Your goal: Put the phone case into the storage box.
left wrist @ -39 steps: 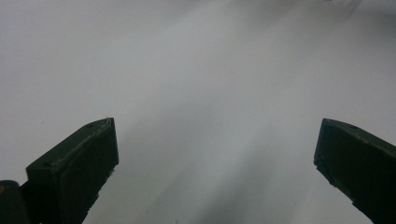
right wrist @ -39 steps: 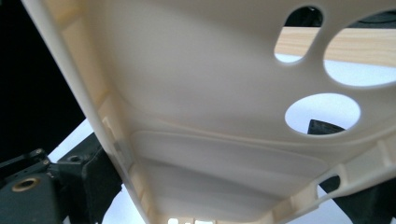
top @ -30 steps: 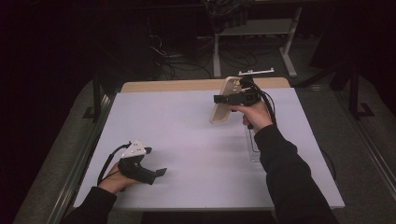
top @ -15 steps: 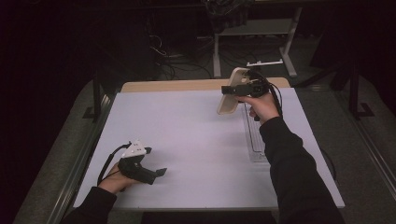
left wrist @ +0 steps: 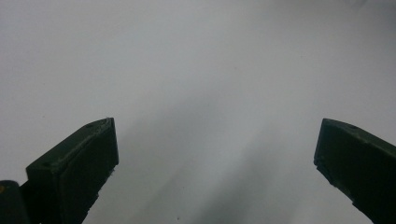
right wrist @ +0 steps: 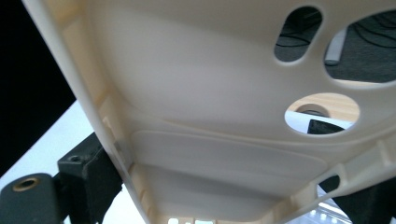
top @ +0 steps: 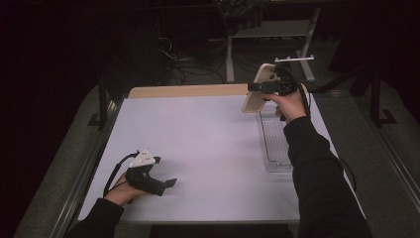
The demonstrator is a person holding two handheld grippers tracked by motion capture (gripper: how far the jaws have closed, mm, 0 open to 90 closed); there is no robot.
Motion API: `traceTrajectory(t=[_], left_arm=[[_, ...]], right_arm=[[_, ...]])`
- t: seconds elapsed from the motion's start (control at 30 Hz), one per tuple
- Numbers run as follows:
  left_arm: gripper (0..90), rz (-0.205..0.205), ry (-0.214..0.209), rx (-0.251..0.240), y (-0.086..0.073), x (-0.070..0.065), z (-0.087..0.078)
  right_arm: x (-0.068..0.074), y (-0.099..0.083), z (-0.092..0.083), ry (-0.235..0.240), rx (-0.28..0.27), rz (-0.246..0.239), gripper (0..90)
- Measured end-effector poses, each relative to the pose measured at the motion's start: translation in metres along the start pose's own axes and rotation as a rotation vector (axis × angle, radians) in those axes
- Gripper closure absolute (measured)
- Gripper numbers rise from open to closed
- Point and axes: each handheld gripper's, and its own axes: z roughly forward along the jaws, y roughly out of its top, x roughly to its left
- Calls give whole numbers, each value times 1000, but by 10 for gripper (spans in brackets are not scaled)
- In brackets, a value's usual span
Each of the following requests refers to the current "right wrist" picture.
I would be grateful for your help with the wooden table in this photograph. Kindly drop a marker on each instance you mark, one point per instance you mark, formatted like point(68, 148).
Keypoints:
point(339, 105)

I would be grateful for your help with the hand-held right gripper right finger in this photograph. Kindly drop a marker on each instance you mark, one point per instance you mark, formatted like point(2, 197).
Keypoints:
point(370, 205)

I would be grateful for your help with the white metal stand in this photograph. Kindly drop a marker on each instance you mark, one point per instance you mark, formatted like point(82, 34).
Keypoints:
point(335, 48)

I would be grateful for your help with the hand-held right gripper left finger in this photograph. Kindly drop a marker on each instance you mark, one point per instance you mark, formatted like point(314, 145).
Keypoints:
point(90, 180)

